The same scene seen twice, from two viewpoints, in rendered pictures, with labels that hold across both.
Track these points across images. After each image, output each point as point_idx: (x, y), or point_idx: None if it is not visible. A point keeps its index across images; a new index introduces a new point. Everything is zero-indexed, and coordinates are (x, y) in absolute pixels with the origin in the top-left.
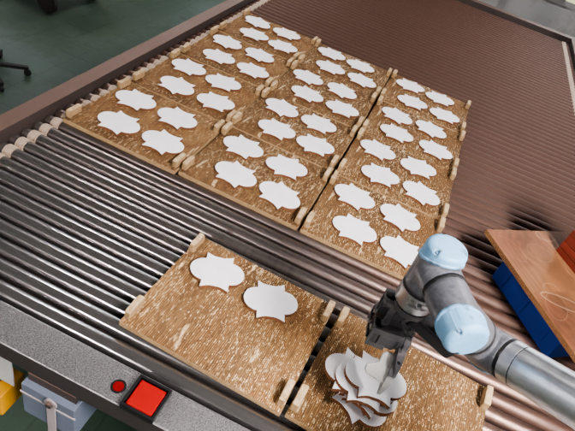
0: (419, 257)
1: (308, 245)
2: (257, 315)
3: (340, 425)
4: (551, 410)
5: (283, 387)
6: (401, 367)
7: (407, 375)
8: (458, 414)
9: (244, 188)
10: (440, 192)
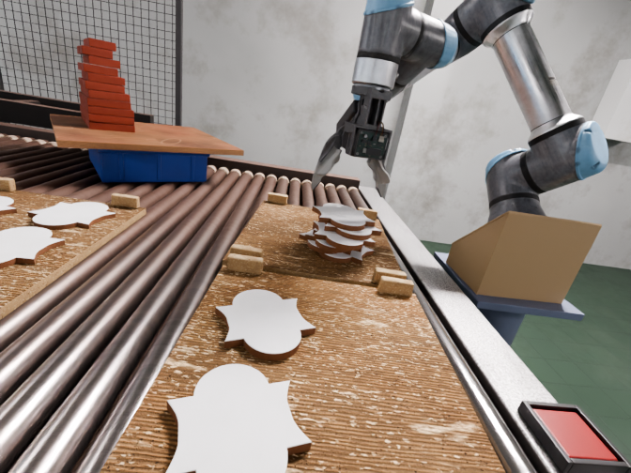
0: (402, 10)
1: (40, 313)
2: (312, 327)
3: (378, 259)
4: (424, 73)
5: (386, 294)
6: (279, 229)
7: (286, 227)
8: (301, 212)
9: None
10: None
